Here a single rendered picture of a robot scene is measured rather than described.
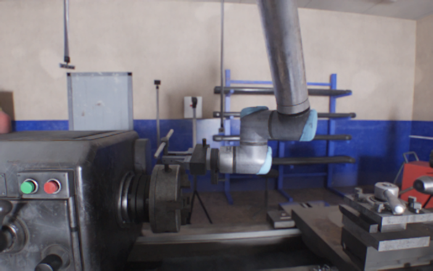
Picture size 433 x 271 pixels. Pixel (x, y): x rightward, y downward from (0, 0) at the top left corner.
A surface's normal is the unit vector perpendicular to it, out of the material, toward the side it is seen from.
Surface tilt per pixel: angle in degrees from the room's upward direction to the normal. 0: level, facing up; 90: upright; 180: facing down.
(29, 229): 90
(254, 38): 90
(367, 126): 90
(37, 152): 45
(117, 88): 90
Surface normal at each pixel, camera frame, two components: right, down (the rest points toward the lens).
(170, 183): 0.07, -0.62
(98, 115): 0.09, 0.09
